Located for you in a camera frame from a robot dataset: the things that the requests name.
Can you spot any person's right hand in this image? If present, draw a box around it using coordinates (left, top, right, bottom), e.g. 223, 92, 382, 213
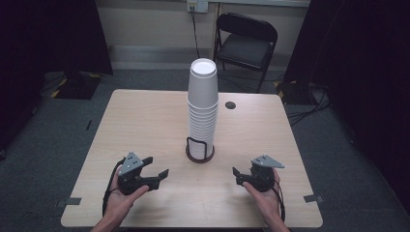
242, 168, 285, 224

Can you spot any left hand-held gripper black cable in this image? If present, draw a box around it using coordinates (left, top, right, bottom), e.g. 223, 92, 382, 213
102, 157, 126, 218

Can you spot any black power cable at wall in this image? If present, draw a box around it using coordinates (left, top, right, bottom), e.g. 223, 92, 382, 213
190, 5, 202, 60

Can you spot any person's left hand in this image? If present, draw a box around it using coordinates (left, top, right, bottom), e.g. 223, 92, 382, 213
103, 167, 151, 224

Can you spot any hand-held gripper black cable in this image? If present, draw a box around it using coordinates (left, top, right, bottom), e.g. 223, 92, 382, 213
272, 179, 287, 223
102, 157, 126, 218

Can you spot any stack of white paper cups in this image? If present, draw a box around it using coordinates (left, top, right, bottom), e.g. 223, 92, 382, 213
187, 57, 220, 161

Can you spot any black floor cables bundle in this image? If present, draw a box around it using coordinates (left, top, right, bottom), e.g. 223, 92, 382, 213
285, 84, 333, 127

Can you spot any white wall power outlet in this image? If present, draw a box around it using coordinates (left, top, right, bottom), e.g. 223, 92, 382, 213
186, 0, 210, 15

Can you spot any black folding chair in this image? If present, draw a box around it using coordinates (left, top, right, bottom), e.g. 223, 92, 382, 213
213, 12, 279, 94

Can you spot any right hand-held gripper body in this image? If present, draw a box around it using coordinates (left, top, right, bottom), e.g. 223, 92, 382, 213
250, 155, 286, 193

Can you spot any grey floor tape strip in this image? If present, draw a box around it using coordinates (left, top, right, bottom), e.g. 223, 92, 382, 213
303, 193, 325, 204
55, 196, 83, 209

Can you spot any black wire cup holder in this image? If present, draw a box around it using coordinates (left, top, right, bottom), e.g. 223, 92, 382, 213
185, 136, 216, 164

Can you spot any black curtain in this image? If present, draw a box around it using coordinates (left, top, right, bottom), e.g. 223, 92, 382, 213
283, 0, 410, 205
0, 0, 114, 153

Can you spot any black stand base yellow tape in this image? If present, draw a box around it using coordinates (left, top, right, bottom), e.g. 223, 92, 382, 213
51, 71, 103, 101
276, 79, 313, 106

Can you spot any right hand-held gripper black cable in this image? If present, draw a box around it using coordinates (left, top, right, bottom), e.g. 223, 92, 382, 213
272, 179, 287, 223

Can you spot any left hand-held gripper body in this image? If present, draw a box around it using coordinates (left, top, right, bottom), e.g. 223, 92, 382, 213
116, 151, 151, 196

